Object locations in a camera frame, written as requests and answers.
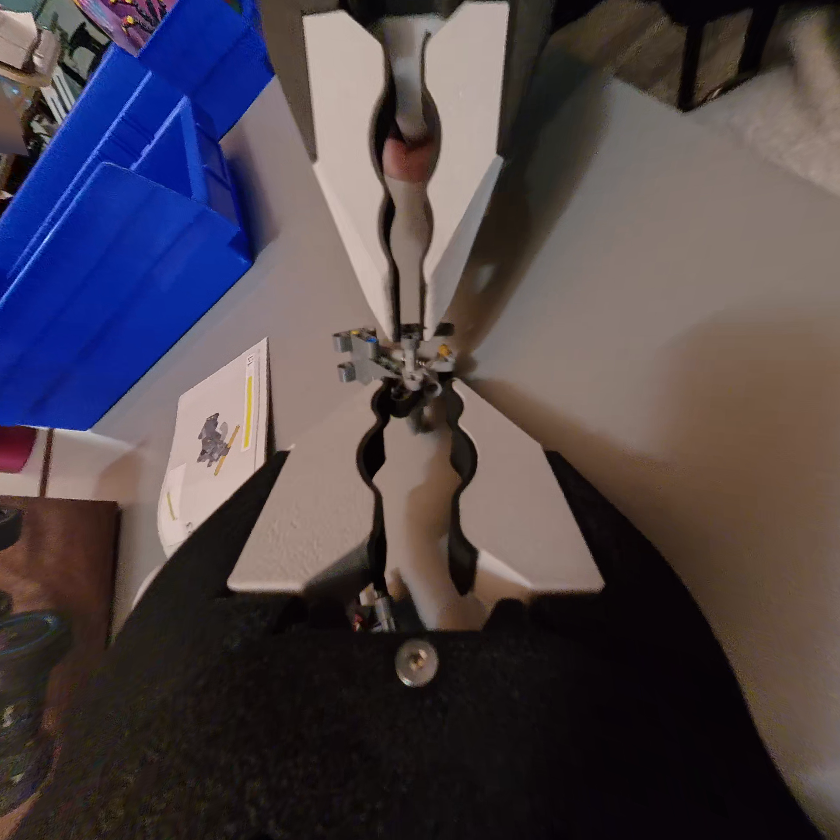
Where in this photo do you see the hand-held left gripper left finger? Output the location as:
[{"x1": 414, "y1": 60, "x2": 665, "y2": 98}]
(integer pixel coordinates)
[{"x1": 226, "y1": 386, "x2": 396, "y2": 596}]

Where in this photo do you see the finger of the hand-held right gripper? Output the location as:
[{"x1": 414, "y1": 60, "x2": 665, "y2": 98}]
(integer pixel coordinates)
[
  {"x1": 419, "y1": 0, "x2": 511, "y2": 330},
  {"x1": 302, "y1": 8, "x2": 403, "y2": 340}
]

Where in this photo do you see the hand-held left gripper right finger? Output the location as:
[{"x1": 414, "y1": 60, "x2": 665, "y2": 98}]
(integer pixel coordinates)
[{"x1": 448, "y1": 381, "x2": 606, "y2": 596}]

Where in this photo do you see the grey lego suspension assembly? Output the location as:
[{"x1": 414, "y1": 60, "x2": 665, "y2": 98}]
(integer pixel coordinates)
[{"x1": 331, "y1": 320, "x2": 458, "y2": 435}]

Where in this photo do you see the lego instruction booklet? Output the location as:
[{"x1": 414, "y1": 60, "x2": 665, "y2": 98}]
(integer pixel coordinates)
[{"x1": 157, "y1": 336, "x2": 271, "y2": 559}]

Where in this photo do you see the lego set box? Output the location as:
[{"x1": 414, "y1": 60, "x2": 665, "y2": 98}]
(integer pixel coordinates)
[{"x1": 0, "y1": 495, "x2": 122, "y2": 808}]

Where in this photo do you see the person's right hand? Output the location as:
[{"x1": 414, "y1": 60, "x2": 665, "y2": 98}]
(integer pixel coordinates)
[{"x1": 384, "y1": 133, "x2": 438, "y2": 182}]

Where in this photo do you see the blue plastic storage bin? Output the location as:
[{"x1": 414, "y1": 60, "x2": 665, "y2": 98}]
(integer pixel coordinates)
[
  {"x1": 0, "y1": 163, "x2": 255, "y2": 432},
  {"x1": 136, "y1": 0, "x2": 275, "y2": 135},
  {"x1": 0, "y1": 42, "x2": 234, "y2": 277}
]

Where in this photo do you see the colourful printed box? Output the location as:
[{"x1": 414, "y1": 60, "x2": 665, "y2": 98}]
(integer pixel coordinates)
[{"x1": 71, "y1": 0, "x2": 178, "y2": 56}]

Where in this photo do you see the black chair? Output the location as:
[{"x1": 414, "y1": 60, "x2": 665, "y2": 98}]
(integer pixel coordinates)
[{"x1": 676, "y1": 0, "x2": 788, "y2": 112}]

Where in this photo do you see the brown cardboard box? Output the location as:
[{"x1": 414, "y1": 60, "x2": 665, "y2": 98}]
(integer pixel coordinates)
[{"x1": 0, "y1": 10, "x2": 63, "y2": 89}]

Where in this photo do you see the maroon bottle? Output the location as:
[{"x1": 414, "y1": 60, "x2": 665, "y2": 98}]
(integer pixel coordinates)
[{"x1": 0, "y1": 425, "x2": 53, "y2": 475}]

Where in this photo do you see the white fluffy rug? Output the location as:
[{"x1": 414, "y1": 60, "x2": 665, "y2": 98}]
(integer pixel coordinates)
[{"x1": 689, "y1": 10, "x2": 840, "y2": 198}]

